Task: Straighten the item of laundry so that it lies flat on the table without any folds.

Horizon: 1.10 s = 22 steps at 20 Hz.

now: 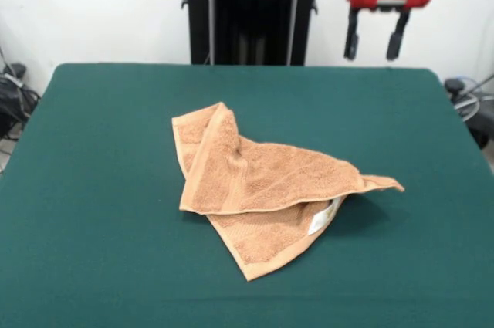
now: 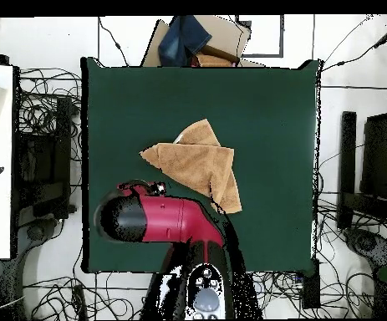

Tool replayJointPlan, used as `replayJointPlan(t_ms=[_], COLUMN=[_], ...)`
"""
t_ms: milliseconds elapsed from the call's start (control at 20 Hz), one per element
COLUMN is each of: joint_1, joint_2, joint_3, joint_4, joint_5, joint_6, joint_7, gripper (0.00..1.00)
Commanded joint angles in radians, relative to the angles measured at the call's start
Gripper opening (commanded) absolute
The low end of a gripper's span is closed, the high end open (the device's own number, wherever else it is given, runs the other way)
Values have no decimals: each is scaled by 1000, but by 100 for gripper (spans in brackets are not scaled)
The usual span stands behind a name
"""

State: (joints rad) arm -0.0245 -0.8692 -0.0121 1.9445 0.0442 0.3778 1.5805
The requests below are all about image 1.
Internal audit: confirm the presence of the orange-brown terry towel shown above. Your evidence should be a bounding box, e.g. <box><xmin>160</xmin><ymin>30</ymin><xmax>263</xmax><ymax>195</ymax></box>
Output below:
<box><xmin>171</xmin><ymin>101</ymin><xmax>405</xmax><ymax>282</ymax></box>

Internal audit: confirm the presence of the dark green table cloth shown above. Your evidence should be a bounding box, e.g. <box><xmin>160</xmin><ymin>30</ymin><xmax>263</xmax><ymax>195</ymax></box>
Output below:
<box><xmin>0</xmin><ymin>63</ymin><xmax>494</xmax><ymax>328</ymax></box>

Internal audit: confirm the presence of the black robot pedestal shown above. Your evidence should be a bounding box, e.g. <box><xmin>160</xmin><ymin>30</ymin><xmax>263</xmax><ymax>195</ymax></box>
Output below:
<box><xmin>180</xmin><ymin>0</ymin><xmax>337</xmax><ymax>66</ymax></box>

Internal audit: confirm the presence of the black cable bundle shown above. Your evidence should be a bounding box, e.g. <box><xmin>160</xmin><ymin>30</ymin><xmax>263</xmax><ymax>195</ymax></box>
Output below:
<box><xmin>0</xmin><ymin>62</ymin><xmax>42</xmax><ymax>140</ymax></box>

